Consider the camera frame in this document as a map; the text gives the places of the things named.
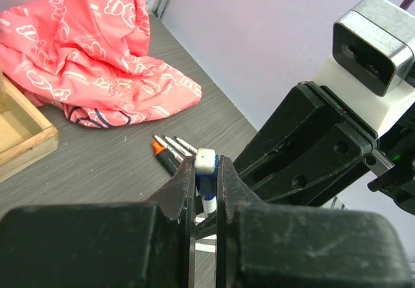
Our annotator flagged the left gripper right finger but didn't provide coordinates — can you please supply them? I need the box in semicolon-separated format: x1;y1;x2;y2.
215;156;414;287

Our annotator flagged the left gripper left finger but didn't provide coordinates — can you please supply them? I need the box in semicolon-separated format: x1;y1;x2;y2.
1;157;196;287

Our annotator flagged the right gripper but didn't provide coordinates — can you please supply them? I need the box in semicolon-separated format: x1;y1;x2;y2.
233;82;414;207

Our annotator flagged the blue capped marker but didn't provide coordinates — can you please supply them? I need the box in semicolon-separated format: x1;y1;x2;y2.
201;196;217;218

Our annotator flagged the black highlighter body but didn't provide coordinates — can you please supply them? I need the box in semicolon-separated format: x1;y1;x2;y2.
152;140;179;176

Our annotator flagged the blue marker cap with eraser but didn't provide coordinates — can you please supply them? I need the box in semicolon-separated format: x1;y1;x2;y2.
194;148;218;200

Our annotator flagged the yellow capped white pen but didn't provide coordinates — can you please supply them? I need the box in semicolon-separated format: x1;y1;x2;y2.
153;135;184;163

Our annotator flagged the purple capped marker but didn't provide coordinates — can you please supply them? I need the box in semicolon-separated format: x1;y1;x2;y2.
175;136;198;155

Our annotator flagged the yellow capped marker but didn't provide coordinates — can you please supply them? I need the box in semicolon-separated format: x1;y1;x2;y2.
164;136;192;156

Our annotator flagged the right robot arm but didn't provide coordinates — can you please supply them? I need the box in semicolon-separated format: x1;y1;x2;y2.
233;82;414;213

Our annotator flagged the wooden clothes rack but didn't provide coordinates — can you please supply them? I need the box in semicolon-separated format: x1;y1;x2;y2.
1;73;59;182

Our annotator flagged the coral printed cloth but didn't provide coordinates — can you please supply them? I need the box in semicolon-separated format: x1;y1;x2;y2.
1;0;202;128

